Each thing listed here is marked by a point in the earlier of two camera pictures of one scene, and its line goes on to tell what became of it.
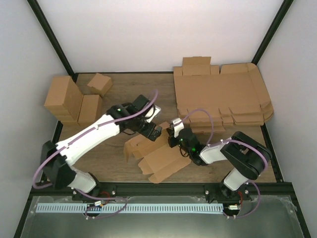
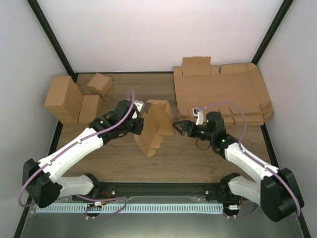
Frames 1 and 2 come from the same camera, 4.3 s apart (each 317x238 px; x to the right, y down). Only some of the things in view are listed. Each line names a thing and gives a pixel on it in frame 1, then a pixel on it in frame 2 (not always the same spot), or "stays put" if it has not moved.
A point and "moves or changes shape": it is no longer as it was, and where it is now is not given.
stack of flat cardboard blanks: (236, 95) stays put
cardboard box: (159, 159) moves or changes shape
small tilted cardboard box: (100, 84) stays put
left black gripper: (147, 132) -> (137, 131)
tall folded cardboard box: (63, 100) stays put
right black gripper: (171, 132) -> (187, 123)
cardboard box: (90, 109) stays put
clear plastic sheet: (245, 216) stays put
